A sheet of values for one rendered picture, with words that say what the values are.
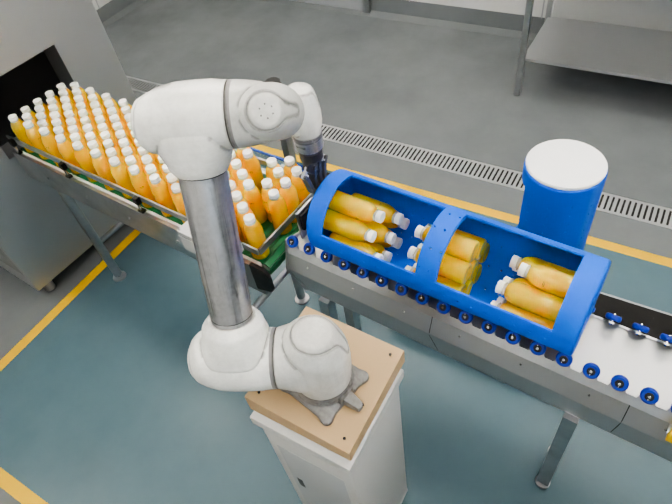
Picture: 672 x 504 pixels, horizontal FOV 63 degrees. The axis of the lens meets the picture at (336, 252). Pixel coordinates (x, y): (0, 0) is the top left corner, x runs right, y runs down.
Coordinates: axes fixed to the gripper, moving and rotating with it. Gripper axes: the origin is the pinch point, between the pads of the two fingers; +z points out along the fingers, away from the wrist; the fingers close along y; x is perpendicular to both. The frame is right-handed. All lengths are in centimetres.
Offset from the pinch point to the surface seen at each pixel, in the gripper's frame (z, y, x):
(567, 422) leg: 55, 7, 95
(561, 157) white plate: 12, -67, 60
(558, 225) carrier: 30, -51, 67
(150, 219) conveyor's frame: 28, 21, -77
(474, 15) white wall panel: 106, -329, -88
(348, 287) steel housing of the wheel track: 28.5, 10.8, 15.2
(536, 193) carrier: 18, -51, 57
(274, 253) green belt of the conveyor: 26.1, 12.2, -16.6
